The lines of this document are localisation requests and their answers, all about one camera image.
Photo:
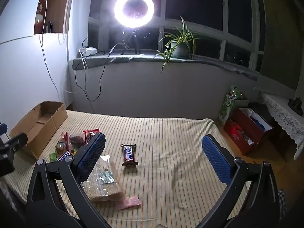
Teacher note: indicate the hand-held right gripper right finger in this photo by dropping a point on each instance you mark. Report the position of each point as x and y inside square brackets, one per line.
[217, 158]

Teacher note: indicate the red clear snack packet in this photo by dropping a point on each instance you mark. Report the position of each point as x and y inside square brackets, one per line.
[89, 134]

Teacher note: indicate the pink snack packet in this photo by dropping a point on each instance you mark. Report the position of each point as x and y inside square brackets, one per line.
[128, 203]

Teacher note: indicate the red figurine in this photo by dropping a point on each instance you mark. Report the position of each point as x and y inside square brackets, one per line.
[40, 16]

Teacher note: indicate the dark red jujube packet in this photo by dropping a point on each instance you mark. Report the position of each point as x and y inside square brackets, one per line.
[76, 140]

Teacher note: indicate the red storage box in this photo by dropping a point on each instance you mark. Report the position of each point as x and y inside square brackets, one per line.
[239, 137]

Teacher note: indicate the brown kiwi fruit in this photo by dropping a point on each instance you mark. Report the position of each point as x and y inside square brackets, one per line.
[60, 147]

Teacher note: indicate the dark curtain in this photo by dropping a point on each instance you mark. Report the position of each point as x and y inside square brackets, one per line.
[280, 40]

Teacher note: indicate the green snack bag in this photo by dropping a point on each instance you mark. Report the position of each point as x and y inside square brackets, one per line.
[226, 109]

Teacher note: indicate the brown chocolate bar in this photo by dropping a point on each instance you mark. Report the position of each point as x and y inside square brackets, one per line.
[128, 155]
[64, 157]

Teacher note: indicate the checkered cloth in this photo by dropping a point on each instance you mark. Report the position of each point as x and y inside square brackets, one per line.
[282, 201]

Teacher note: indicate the striped bed blanket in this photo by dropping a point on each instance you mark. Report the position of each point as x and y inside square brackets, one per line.
[166, 147]

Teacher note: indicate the black tripod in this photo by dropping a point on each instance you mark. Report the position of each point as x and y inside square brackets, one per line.
[133, 40]

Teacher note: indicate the clear wafer biscuit pack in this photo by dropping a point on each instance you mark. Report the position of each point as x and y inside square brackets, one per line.
[106, 182]

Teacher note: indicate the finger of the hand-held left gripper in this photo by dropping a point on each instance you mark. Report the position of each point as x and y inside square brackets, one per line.
[16, 140]
[2, 128]

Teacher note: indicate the potted spider plant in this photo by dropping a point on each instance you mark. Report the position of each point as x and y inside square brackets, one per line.
[180, 48]

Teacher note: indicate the red white candy packet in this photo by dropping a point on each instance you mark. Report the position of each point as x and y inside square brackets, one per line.
[64, 136]

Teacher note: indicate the wooden wall shelf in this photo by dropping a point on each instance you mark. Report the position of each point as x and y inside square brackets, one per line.
[58, 9]

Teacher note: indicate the dark small figurine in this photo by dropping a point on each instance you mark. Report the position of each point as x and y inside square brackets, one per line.
[295, 105]

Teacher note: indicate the window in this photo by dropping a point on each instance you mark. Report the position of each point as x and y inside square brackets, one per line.
[194, 0]

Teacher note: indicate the cardboard box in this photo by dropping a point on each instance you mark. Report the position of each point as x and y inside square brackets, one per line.
[47, 133]

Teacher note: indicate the yellow green candy packet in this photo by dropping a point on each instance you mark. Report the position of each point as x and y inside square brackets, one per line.
[74, 152]

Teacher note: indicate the white power strip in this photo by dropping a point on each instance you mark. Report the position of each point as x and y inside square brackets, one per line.
[88, 50]

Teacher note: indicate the white lace tablecloth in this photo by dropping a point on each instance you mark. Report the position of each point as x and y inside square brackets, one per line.
[285, 116]

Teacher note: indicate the green white candy packet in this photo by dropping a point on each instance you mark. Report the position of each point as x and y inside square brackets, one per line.
[53, 157]

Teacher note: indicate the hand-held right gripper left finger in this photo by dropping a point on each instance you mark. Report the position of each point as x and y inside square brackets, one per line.
[92, 156]

